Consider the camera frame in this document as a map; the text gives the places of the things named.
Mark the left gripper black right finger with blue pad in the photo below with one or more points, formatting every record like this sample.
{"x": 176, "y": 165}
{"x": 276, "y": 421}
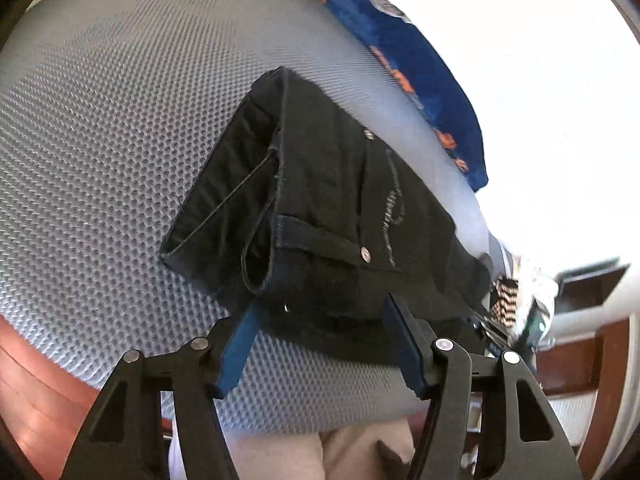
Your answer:
{"x": 520, "y": 436}

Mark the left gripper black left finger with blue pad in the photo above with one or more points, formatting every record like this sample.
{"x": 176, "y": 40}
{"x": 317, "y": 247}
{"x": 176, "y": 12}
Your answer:
{"x": 122, "y": 436}

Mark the black pants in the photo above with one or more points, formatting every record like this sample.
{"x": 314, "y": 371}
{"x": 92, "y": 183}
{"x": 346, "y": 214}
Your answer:
{"x": 300, "y": 208}

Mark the black white zigzag cloth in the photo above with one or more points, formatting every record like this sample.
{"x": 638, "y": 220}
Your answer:
{"x": 504, "y": 301}

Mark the blue orange patterned blanket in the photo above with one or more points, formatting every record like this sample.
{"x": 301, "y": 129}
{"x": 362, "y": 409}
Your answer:
{"x": 414, "y": 64}

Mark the grey mesh mattress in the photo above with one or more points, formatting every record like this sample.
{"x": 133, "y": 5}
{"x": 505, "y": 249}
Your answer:
{"x": 109, "y": 109}

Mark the dark wall monitor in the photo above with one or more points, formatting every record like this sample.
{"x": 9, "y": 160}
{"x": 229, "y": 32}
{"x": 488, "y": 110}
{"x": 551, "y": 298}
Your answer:
{"x": 589, "y": 286}

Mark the red-brown wooden bed frame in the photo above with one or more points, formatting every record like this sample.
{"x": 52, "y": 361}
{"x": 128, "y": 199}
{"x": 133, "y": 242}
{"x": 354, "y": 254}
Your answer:
{"x": 42, "y": 405}

